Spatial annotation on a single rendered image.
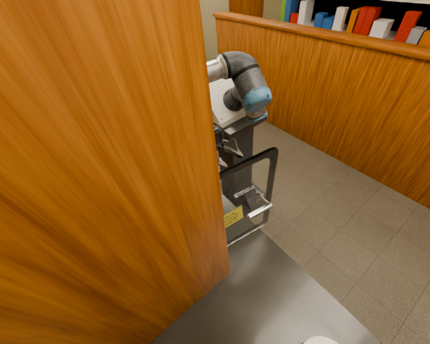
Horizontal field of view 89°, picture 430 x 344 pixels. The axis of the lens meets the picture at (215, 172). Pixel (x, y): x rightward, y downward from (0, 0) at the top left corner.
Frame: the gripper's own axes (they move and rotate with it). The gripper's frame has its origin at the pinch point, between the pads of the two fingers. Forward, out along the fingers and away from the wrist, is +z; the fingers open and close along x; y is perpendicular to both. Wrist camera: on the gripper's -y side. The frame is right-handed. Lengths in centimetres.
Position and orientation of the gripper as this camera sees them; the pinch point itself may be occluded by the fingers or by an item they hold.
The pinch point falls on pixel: (233, 161)
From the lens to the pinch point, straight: 72.7
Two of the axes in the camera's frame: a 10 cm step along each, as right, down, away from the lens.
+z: 6.1, 5.3, -5.8
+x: 7.9, -5.0, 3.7
